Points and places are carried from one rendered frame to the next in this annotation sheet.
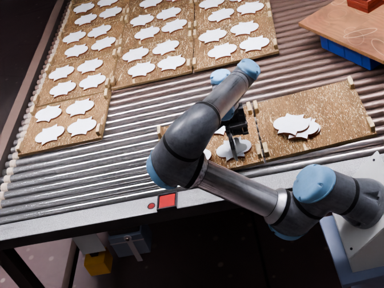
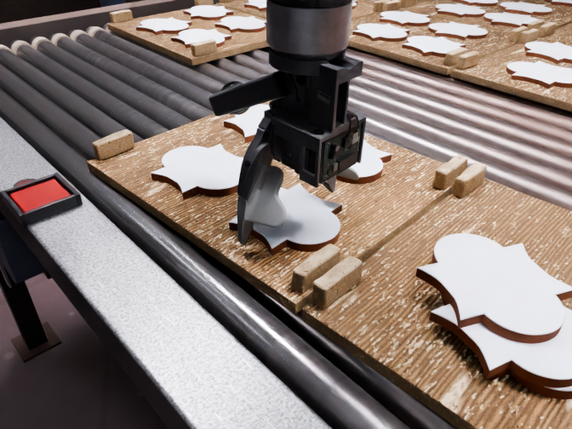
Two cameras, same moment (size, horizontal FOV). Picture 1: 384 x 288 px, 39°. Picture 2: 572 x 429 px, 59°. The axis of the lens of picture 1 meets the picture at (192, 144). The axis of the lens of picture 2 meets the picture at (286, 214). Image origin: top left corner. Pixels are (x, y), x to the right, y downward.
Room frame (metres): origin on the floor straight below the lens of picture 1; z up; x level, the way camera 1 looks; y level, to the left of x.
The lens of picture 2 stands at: (1.18, -0.41, 1.28)
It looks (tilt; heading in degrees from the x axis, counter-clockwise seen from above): 35 degrees down; 34
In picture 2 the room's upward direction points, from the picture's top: straight up
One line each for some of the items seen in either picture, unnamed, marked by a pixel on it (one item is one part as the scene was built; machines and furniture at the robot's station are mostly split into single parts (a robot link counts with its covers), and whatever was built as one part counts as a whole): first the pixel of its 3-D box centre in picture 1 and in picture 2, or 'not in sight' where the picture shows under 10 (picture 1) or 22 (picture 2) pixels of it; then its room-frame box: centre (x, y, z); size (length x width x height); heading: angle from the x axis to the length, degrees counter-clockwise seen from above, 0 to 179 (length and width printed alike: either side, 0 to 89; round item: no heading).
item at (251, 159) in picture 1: (207, 144); (274, 171); (1.68, -0.06, 0.93); 0.41 x 0.35 x 0.02; 80
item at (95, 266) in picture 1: (91, 250); not in sight; (1.55, 0.53, 0.74); 0.09 x 0.08 x 0.24; 76
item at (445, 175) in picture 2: (249, 108); (450, 172); (1.78, -0.27, 0.95); 0.06 x 0.02 x 0.03; 170
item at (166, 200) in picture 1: (167, 202); (42, 198); (1.46, 0.16, 0.92); 0.06 x 0.06 x 0.01; 76
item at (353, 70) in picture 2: (234, 119); (310, 111); (1.58, -0.18, 1.08); 0.09 x 0.08 x 0.12; 80
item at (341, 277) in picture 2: (266, 149); (337, 281); (1.51, -0.25, 0.95); 0.06 x 0.02 x 0.03; 170
